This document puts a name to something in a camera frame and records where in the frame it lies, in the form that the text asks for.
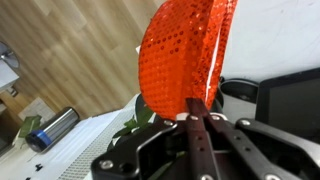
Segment silver blue cylinder can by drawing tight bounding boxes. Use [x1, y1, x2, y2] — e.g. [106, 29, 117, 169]
[25, 107, 80, 153]

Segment potted green plant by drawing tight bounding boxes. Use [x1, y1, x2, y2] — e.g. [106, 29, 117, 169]
[107, 94, 185, 180]

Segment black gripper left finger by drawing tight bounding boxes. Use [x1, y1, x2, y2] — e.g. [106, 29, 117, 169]
[186, 98, 219, 180]

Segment black headphones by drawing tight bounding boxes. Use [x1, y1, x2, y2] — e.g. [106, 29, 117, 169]
[220, 78, 259, 103]

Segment black television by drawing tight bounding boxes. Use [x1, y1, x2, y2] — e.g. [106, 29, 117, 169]
[255, 68, 320, 143]

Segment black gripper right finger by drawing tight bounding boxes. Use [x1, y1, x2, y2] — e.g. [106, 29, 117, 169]
[208, 113, 298, 180]

